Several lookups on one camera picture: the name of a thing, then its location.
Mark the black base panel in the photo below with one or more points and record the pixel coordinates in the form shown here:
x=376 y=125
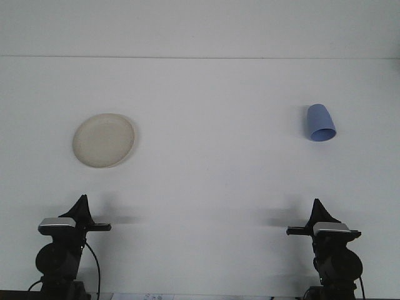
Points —
x=12 y=296

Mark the pale blue cup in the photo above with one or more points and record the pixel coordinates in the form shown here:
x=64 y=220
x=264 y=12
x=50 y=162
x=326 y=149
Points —
x=318 y=120

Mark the pale round plate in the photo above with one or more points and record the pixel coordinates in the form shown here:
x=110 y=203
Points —
x=103 y=140

